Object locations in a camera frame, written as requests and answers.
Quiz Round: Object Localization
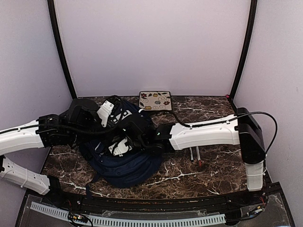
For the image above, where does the floral pattern notebook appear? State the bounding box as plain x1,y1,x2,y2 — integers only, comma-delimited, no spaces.
138,91,172,111

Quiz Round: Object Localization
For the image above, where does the black front rail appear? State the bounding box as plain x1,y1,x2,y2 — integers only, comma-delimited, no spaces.
25,183,282,215

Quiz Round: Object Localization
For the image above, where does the black frame post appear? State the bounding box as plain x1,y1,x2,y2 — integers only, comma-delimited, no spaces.
47,0,77,99
228,0,258,103

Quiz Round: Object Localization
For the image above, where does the white marker purple cap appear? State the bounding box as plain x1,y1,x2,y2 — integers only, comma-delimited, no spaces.
196,146,202,167

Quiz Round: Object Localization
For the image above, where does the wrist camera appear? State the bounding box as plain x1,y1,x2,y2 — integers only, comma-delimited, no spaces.
108,137,133,157
97,95,122,128

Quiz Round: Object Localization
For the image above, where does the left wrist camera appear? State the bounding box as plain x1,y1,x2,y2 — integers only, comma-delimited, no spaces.
97,95,122,128

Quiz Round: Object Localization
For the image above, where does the white slotted cable duct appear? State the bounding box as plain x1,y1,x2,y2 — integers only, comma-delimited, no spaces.
30,202,226,227

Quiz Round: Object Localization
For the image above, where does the navy blue student backpack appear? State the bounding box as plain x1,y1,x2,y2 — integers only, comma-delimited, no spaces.
78,100,162,199

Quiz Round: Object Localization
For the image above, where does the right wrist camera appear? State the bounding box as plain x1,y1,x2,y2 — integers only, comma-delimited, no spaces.
108,137,133,157

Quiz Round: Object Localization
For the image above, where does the white marker blue cap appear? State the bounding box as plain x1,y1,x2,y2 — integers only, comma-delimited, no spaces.
189,148,194,162

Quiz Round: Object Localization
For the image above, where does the left black frame post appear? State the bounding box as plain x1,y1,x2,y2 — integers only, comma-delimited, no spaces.
47,0,77,99

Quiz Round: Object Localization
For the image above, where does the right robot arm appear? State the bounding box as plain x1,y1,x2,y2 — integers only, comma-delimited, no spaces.
112,108,269,205

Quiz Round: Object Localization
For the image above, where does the right black frame post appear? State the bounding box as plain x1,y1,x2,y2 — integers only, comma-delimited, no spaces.
228,0,258,103

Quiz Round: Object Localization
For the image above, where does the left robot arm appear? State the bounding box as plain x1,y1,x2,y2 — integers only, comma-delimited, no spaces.
0,96,124,206

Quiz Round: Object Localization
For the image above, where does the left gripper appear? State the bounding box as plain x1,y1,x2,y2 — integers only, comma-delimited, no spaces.
69,120,120,147

